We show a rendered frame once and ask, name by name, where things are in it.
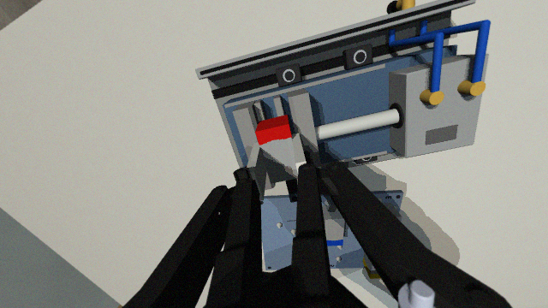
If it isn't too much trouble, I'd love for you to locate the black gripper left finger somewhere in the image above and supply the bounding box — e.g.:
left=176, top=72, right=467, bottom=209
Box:
left=122, top=142, right=267, bottom=308

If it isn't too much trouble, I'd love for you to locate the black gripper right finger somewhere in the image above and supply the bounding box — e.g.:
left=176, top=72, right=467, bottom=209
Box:
left=287, top=133, right=513, bottom=308

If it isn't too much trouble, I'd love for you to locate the grey block with red end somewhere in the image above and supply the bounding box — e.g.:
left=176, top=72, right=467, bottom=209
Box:
left=255, top=115, right=298, bottom=183

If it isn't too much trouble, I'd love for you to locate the grey block with green end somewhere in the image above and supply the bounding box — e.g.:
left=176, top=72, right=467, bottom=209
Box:
left=382, top=203, right=402, bottom=221

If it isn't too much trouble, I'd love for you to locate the grey block with yellow end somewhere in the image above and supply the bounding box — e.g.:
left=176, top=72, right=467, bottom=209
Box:
left=363, top=253, right=381, bottom=279

